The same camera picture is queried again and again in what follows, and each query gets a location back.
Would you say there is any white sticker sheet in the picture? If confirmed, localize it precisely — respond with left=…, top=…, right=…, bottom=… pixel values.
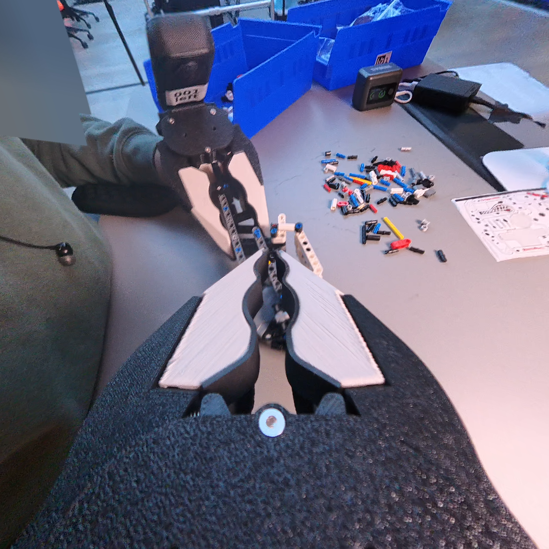
left=451, top=188, right=549, bottom=263

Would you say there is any white flat pad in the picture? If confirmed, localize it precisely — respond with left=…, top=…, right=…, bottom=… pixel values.
left=450, top=62, right=549, bottom=123

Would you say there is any person's torso in green sweatshirt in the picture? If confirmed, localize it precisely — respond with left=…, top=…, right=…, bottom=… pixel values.
left=0, top=136, right=113, bottom=549

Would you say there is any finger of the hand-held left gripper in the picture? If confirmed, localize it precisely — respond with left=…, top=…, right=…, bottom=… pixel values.
left=177, top=164, right=236, bottom=259
left=231, top=151, right=271, bottom=229

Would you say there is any blue plastic bin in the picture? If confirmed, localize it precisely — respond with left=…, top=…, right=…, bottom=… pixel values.
left=144, top=17, right=323, bottom=139
left=287, top=0, right=454, bottom=92

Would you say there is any black adapter cable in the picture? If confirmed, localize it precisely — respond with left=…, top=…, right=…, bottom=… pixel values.
left=472, top=96, right=546, bottom=128

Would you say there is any grey desk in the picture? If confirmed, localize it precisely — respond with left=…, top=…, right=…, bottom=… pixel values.
left=71, top=56, right=549, bottom=549

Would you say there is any white book stand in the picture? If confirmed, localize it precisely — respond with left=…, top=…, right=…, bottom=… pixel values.
left=482, top=147, right=549, bottom=192

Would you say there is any black box device with display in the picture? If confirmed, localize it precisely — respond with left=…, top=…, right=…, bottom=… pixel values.
left=352, top=63, right=404, bottom=112

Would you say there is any clear plastic bag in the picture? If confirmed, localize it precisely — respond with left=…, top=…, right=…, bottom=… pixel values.
left=317, top=0, right=414, bottom=63

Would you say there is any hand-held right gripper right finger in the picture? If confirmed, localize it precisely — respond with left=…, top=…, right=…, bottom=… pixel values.
left=279, top=250, right=386, bottom=389

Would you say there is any pile of small toy pieces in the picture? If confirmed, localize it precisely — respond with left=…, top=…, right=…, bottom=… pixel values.
left=319, top=146, right=449, bottom=263

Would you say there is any black earbud cable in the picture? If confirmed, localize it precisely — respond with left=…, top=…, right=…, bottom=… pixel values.
left=0, top=235, right=76, bottom=266

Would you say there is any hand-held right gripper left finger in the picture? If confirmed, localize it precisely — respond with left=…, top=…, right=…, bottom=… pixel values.
left=159, top=250, right=265, bottom=391

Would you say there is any toy truck chassis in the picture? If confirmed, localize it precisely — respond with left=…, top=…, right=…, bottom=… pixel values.
left=216, top=184, right=325, bottom=349

